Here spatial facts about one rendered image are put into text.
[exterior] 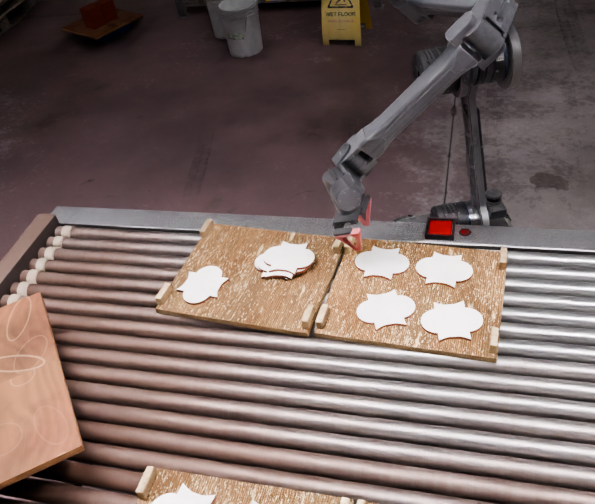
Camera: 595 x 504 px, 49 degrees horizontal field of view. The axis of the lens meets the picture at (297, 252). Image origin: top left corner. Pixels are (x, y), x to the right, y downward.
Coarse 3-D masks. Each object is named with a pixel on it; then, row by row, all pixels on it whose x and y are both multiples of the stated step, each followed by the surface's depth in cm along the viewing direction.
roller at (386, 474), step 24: (96, 432) 143; (120, 432) 142; (144, 432) 141; (168, 432) 141; (192, 456) 138; (216, 456) 136; (240, 456) 134; (264, 456) 133; (288, 456) 132; (312, 456) 131; (336, 456) 131; (360, 480) 128; (384, 480) 127; (408, 480) 125; (432, 480) 124; (456, 480) 124; (480, 480) 123; (504, 480) 123
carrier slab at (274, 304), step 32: (192, 256) 181; (224, 256) 179; (256, 256) 177; (320, 256) 174; (224, 288) 169; (256, 288) 168; (288, 288) 166; (320, 288) 165; (224, 320) 161; (256, 320) 159; (288, 320) 158
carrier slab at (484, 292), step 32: (352, 256) 172; (416, 256) 169; (480, 256) 166; (352, 288) 163; (384, 288) 162; (416, 288) 160; (448, 288) 159; (480, 288) 158; (352, 320) 155; (416, 320) 153; (448, 352) 145; (480, 352) 143
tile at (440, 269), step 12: (420, 264) 165; (432, 264) 165; (444, 264) 164; (456, 264) 164; (468, 264) 163; (420, 276) 163; (432, 276) 162; (444, 276) 161; (456, 276) 160; (468, 276) 160
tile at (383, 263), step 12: (372, 252) 171; (384, 252) 170; (396, 252) 170; (360, 264) 168; (372, 264) 168; (384, 264) 167; (396, 264) 166; (408, 264) 166; (372, 276) 165; (384, 276) 164
